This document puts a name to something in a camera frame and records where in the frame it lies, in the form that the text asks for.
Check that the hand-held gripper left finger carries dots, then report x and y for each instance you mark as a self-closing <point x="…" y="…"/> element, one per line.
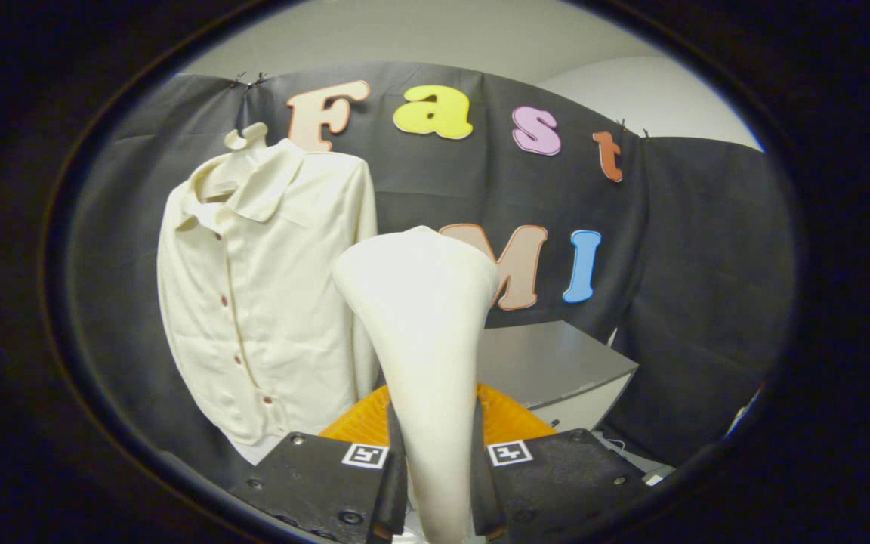
<point x="314" y="483"/>

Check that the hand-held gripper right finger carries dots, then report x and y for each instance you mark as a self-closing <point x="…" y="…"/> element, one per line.
<point x="556" y="483"/>

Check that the cream button shirt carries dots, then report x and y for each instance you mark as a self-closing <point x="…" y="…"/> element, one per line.
<point x="291" y="302"/>

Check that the white garment steamer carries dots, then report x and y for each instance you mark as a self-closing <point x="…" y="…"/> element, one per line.
<point x="420" y="317"/>

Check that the cream clothes hanger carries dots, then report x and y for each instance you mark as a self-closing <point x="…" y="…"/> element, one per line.
<point x="255" y="132"/>

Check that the white board behind shirt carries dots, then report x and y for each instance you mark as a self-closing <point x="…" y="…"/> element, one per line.
<point x="257" y="452"/>

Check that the grey and white cabinet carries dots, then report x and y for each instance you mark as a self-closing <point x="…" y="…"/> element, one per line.
<point x="548" y="363"/>

